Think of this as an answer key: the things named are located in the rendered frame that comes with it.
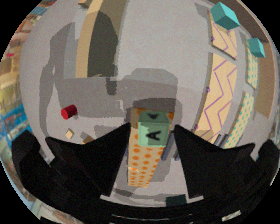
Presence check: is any yellow dotted flat strip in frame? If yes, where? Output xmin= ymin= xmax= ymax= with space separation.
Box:
xmin=222 ymin=105 xmax=252 ymax=149

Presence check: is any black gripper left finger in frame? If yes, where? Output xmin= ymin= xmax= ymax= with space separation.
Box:
xmin=46 ymin=121 xmax=131 ymax=197

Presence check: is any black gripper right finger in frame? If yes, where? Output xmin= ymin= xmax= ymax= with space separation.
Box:
xmin=173 ymin=124 xmax=256 ymax=198

